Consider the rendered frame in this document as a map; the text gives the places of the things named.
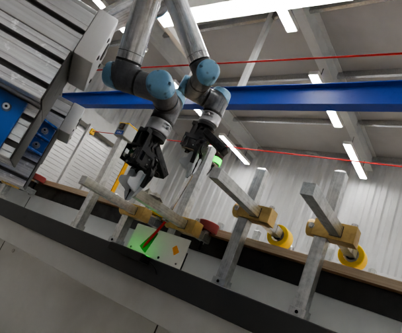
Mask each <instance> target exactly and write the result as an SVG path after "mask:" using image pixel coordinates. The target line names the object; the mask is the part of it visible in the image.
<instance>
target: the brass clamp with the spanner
mask: <svg viewBox="0 0 402 333"><path fill-rule="evenodd" d="M181 217H183V216H181ZM183 218H184V219H186V220H187V223H186V226H185V228H184V229H183V228H180V227H177V226H176V225H174V224H172V223H171V222H168V223H166V224H165V226H166V228H172V229H175V230H177V231H179V232H180V233H182V234H184V235H188V236H191V237H194V238H197V239H198V238H199V236H200V233H201V231H202V228H203V224H201V223H199V222H198V221H197V220H193V219H189V218H187V217H183Z"/></svg>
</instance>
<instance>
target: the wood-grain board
mask: <svg viewBox="0 0 402 333"><path fill-rule="evenodd" d="M39 184H41V185H44V186H47V187H51V188H54V189H57V190H61V191H63V192H67V193H70V194H74V195H76V196H80V197H83V198H86V197H87V195H88V192H86V191H83V190H79V189H76V188H72V187H69V186H65V185H63V184H58V183H55V182H51V181H49V180H46V181H45V183H44V184H42V183H39ZM97 202H100V203H102V204H106V205H110V206H113V207H117V208H119V207H118V206H117V205H114V204H113V203H111V202H110V201H108V200H106V199H104V198H103V197H101V196H99V198H98V200H97ZM231 234H232V233H230V232H227V231H223V230H220V229H218V232H217V235H211V234H209V236H211V237H214V238H217V239H221V240H224V241H227V242H229V240H230V237H231ZM243 246H244V247H247V248H251V249H253V250H258V251H260V252H264V253H267V254H271V255H273V256H277V257H280V258H283V259H287V260H290V261H293V262H297V263H299V264H303V265H305V262H306V260H307V256H308V255H307V254H303V253H301V252H296V251H293V250H289V249H287V248H282V247H279V246H275V245H273V244H268V243H266V242H262V241H259V240H255V239H250V238H248V237H247V238H246V240H245V244H244V245H243ZM321 270H323V271H325V272H329V273H332V274H336V275H338V276H342V277H345V278H348V279H353V280H355V281H359V282H362V283H366V284H368V285H372V286H375V287H379V288H382V289H385V290H388V291H392V292H394V293H398V294H401V295H402V281H398V280H395V279H391V278H388V277H384V276H380V275H377V274H373V273H370V272H366V271H363V270H359V269H356V268H352V267H349V266H345V265H342V264H338V263H335V262H331V261H328V260H324V262H323V266H322V269H321Z"/></svg>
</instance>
